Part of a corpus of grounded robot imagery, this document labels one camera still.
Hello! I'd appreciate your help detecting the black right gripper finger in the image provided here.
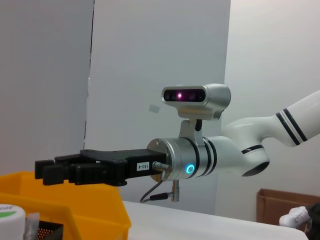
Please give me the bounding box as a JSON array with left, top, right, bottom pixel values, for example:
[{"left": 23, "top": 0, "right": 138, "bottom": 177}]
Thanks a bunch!
[{"left": 34, "top": 153, "right": 83, "bottom": 180}]

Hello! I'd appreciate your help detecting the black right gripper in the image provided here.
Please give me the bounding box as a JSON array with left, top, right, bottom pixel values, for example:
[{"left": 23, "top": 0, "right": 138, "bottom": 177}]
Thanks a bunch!
[{"left": 42, "top": 149, "right": 167, "bottom": 187}]

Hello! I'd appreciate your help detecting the grey marker pen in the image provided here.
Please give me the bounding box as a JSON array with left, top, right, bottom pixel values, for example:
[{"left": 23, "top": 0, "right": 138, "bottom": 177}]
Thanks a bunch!
[{"left": 23, "top": 212, "right": 41, "bottom": 240}]

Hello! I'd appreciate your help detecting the clear green-label water bottle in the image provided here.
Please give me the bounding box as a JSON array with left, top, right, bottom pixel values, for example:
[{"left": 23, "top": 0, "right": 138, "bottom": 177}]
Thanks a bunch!
[{"left": 0, "top": 203, "right": 27, "bottom": 240}]

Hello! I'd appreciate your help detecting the black mesh pen holder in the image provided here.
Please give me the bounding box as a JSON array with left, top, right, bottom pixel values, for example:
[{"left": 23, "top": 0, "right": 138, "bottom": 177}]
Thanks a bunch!
[{"left": 37, "top": 219, "right": 65, "bottom": 240}]

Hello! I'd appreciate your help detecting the yellow plastic storage bin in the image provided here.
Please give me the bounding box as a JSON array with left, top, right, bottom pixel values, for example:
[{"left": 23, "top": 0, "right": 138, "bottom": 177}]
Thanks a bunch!
[{"left": 0, "top": 171, "right": 132, "bottom": 240}]

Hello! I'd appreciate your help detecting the brown cardboard box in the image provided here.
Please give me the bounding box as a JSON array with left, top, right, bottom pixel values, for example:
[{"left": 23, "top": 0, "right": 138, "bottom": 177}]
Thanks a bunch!
[{"left": 256, "top": 188, "right": 320, "bottom": 236}]

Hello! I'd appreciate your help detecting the white sneaker shoe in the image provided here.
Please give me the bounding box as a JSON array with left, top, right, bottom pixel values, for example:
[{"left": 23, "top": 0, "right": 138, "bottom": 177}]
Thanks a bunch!
[{"left": 278, "top": 206, "right": 312, "bottom": 230}]

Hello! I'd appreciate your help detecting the dark trouser leg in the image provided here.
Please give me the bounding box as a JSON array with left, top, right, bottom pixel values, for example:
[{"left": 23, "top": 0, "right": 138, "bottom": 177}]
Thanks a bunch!
[{"left": 306, "top": 202, "right": 320, "bottom": 240}]

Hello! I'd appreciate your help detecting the grey right arm cable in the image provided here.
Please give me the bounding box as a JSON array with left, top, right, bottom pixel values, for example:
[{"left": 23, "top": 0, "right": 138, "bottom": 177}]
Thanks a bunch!
[{"left": 139, "top": 161, "right": 181, "bottom": 203}]

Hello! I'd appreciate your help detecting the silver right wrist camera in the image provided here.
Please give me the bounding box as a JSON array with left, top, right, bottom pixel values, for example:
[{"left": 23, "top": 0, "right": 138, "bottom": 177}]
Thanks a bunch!
[{"left": 161, "top": 83, "right": 232, "bottom": 122}]

